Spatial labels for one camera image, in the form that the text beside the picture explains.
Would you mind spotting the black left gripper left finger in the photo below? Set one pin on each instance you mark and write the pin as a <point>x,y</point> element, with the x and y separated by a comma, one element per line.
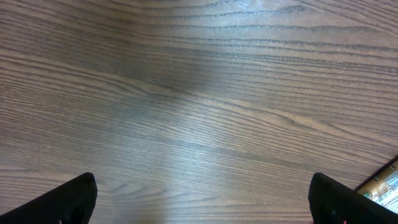
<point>70,203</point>

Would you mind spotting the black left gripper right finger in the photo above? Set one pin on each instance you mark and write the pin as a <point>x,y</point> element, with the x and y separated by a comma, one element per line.
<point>333,203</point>

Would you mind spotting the spaghetti pack orange ends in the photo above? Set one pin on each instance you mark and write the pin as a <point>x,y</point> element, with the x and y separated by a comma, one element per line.
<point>381,187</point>

